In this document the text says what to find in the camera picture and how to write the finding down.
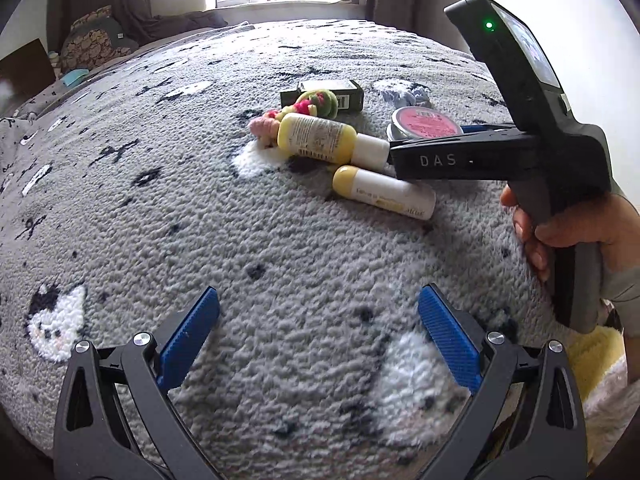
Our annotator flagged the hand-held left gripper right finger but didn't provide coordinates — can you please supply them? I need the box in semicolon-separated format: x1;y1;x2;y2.
415;283;588;480

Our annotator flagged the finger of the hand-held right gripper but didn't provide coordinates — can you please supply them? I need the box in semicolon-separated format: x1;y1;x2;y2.
457;124;526;142

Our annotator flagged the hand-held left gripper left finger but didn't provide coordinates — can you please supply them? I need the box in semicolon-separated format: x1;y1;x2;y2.
52;286;226;480

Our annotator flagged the yellow bottle with white cap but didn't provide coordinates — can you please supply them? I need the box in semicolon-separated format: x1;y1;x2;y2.
276;112;392;169

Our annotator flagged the person's right hand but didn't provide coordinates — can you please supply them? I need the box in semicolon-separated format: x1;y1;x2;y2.
500;183;640;282

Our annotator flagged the pink round tin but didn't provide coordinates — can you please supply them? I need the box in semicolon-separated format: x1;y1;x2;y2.
385;106;465;142

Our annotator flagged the lavender hair scrunchie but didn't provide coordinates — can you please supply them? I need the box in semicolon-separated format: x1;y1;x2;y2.
378;82;432;109

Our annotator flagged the grey cat print blanket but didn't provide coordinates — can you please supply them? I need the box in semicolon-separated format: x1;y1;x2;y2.
0;19;593;467

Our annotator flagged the yellow and white tube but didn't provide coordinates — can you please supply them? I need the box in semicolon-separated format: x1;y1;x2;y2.
332;164;437;221

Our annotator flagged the pink and green knitted toy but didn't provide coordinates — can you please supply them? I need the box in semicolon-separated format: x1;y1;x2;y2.
248;88;341;149

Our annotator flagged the black box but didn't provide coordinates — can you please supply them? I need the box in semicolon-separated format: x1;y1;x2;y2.
279;79;365;113

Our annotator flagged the teal cloth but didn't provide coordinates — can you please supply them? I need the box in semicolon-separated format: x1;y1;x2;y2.
60;67;92;87

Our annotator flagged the dark cloth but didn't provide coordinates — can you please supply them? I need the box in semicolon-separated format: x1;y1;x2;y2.
144;9;229;37

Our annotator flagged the brown patterned pillow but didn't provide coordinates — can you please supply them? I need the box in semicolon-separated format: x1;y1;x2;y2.
59;5;139;69

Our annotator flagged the dark wooden headboard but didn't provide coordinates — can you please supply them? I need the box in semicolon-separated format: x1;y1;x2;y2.
0;37;57;107

